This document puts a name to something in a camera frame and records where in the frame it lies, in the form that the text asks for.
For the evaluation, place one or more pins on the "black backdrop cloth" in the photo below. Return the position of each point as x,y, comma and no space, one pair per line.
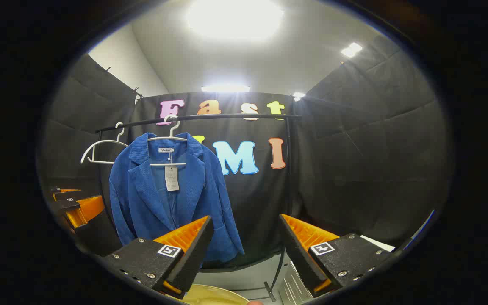
354,169

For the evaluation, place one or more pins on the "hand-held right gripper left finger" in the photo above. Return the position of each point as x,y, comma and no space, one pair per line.
193,250

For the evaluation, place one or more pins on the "large ceiling light panel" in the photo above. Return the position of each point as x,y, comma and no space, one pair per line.
233,19

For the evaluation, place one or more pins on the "ribbed grey metal plate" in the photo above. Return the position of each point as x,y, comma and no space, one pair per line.
292,286

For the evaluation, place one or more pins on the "white plastic clothes hanger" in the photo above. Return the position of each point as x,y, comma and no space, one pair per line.
176,164
108,141

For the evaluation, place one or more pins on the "black metal clothes rack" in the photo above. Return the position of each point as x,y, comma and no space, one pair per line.
227,116

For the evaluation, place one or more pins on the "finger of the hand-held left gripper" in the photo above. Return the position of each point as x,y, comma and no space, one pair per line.
89,207
68,195

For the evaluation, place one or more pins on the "long ceiling light panel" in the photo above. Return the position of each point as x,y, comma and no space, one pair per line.
225,88

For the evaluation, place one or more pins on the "white flat panel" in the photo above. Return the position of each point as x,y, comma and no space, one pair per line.
379,244

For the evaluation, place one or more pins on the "small ceiling light panel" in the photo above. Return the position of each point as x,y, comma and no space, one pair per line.
298,96
351,50

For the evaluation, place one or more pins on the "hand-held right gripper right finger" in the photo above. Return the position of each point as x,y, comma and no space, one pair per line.
299,254

